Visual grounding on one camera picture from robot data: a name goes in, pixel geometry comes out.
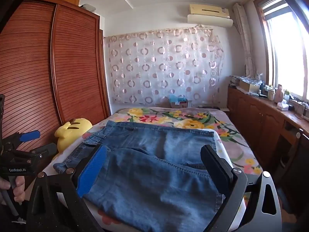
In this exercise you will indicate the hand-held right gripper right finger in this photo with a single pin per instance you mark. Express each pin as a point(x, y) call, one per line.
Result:
point(218, 169)

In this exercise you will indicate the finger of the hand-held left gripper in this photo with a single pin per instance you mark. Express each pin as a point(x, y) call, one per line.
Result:
point(30, 135)
point(45, 149)

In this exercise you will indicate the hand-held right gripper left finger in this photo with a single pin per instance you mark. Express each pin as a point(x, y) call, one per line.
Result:
point(93, 170)

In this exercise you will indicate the blue denim pants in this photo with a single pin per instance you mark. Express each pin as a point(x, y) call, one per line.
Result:
point(149, 164)

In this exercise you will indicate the person's left hand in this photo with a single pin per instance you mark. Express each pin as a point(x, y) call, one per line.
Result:
point(18, 189)

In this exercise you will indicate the yellow plush toy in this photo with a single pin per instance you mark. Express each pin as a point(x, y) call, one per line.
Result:
point(70, 131)

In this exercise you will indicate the brown wooden wardrobe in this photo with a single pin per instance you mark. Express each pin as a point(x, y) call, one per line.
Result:
point(48, 77)

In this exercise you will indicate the floral bed blanket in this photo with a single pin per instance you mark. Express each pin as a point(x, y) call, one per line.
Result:
point(183, 118)

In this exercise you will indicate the low wooden cabinet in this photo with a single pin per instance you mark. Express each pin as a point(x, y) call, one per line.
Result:
point(260, 118)

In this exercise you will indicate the cardboard box with blue cloth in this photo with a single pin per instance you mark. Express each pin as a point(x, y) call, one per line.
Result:
point(178, 102)

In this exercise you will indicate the dark chair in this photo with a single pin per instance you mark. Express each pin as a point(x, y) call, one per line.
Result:
point(298, 164)

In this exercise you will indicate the tan cardboard box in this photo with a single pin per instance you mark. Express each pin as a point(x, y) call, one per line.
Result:
point(249, 85)

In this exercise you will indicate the stack of packets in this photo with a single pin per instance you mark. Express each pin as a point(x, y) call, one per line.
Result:
point(234, 81)

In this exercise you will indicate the white tissue box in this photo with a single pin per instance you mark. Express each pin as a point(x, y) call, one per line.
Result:
point(283, 105)

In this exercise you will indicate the white jar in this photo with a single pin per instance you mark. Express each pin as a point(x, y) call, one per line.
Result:
point(270, 93)

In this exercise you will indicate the pink bottle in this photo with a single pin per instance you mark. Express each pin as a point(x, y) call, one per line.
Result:
point(279, 94)

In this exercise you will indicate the circle-patterned sheer curtain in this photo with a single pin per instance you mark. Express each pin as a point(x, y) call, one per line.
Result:
point(164, 65)

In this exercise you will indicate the pale window drape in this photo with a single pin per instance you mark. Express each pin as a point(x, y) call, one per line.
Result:
point(245, 41)

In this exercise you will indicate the window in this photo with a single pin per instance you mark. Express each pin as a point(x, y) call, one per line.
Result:
point(287, 53)

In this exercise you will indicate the white air deflector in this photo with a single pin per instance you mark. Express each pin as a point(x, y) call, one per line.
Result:
point(210, 20)

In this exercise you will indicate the cream air conditioner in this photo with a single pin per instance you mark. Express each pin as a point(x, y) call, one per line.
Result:
point(208, 11)

